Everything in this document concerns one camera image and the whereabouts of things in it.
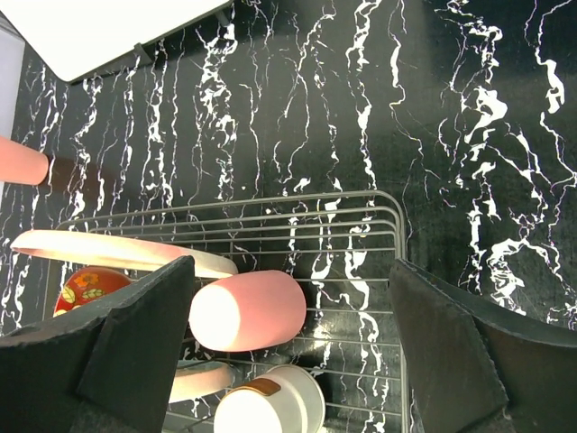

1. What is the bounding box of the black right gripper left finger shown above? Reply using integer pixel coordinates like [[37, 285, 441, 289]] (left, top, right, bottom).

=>
[[1, 256, 195, 432]]

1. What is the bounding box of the whiteboard with red writing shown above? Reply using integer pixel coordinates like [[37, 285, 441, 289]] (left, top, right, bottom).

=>
[[1, 0, 232, 83]]

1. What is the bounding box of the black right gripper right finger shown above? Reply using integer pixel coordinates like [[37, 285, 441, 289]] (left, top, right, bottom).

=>
[[389, 260, 576, 432]]

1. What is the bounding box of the blue and beige plate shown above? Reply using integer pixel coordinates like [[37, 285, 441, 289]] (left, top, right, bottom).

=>
[[169, 360, 235, 403]]

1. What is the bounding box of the red floral bowl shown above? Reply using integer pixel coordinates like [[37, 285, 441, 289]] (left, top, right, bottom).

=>
[[53, 266, 131, 317]]

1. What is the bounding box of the pink cup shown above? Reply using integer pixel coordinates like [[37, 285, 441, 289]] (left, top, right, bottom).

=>
[[0, 137, 50, 186], [188, 271, 307, 352]]

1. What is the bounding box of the grey wire dish rack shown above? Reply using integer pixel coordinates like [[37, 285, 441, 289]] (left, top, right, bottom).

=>
[[60, 191, 411, 432]]

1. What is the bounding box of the pink and beige plate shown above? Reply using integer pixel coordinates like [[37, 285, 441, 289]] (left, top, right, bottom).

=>
[[11, 230, 238, 279]]

